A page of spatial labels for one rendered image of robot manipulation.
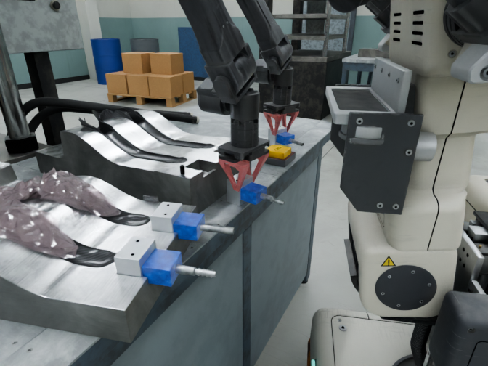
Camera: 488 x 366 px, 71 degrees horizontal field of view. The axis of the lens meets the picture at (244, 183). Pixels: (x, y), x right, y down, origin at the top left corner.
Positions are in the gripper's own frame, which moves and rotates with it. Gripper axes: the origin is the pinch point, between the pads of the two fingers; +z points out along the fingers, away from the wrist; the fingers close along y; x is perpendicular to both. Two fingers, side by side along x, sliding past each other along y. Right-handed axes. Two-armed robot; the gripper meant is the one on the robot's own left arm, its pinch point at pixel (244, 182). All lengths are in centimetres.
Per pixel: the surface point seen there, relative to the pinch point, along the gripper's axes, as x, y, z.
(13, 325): -3.9, 46.1, 4.0
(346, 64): -108, -351, 16
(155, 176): -12.6, 13.7, -3.2
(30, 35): -94, -6, -26
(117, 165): -23.3, 15.0, -3.3
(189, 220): 4.4, 21.1, -2.8
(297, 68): -177, -362, 28
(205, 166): -7.9, 3.4, -3.0
